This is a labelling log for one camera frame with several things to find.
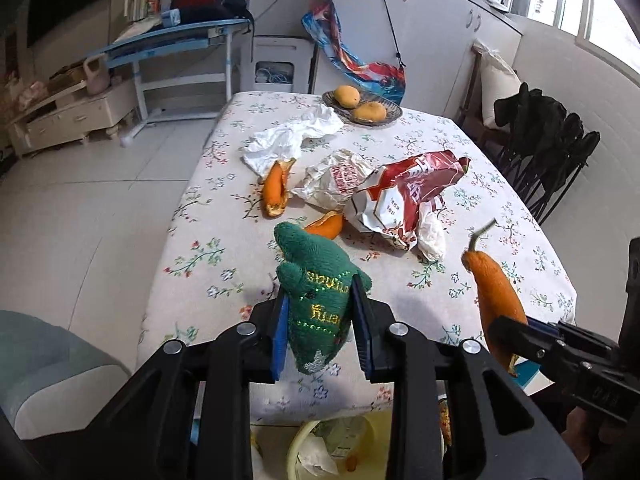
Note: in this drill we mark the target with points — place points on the light blue small box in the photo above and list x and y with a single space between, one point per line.
170 17

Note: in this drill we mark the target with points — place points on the black folding chair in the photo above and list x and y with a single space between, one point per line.
570 160
530 120

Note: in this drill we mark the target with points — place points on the orange peel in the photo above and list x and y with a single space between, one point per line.
330 227
274 185

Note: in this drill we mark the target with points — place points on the yellow plastic basin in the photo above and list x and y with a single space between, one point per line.
380 425

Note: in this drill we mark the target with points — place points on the green knitted toy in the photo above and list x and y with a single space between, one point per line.
320 280

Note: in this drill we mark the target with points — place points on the floral tablecloth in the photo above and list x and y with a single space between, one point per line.
225 210

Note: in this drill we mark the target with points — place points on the white tall cabinet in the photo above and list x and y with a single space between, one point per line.
430 20

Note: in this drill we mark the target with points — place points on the orange plush carrot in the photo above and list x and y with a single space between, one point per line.
492 280

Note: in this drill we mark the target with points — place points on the blue study desk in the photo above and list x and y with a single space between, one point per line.
165 40

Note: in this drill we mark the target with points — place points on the yellow mango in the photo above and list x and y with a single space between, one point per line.
346 96
370 111

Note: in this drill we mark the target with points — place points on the pink patterned box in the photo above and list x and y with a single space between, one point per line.
27 90

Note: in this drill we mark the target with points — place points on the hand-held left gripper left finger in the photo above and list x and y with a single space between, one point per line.
279 340

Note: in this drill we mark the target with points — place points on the row of books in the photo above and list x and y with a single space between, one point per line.
140 0

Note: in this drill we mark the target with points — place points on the woven wicker basket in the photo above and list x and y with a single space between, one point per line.
390 112

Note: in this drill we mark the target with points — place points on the clear plastic packaging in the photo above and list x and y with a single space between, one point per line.
345 437

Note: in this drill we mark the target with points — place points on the colourful printed bag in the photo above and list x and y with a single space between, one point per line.
380 80

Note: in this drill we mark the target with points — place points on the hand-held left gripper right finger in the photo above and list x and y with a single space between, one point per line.
362 335

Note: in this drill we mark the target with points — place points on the white television cabinet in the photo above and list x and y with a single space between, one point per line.
75 115

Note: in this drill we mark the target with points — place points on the white red printed paper wrapper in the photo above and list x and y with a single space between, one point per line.
325 175

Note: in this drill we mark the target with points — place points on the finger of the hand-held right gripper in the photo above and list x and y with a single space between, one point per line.
520 340
547 327

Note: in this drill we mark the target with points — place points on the red striped snack bag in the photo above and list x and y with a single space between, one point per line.
410 185

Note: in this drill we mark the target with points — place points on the white paper sheet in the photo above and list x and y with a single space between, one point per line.
280 145

